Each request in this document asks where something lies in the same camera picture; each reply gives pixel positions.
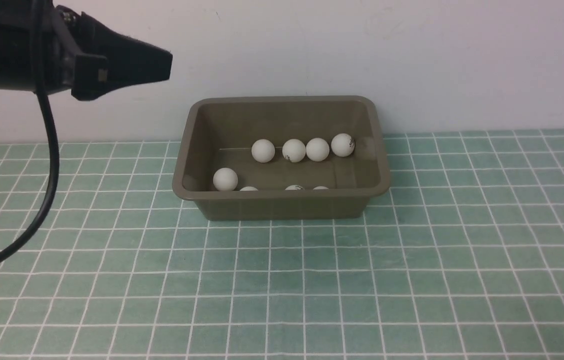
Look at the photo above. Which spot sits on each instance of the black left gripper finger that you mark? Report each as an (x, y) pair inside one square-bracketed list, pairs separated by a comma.
[(94, 60)]

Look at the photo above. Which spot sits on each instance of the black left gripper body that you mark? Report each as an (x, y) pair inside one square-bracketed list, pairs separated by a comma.
[(12, 50)]

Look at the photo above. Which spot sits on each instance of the olive green plastic bin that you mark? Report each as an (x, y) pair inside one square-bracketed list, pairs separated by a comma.
[(219, 132)]

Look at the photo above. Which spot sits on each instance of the green checkered tablecloth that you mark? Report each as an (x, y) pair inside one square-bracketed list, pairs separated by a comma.
[(463, 259)]

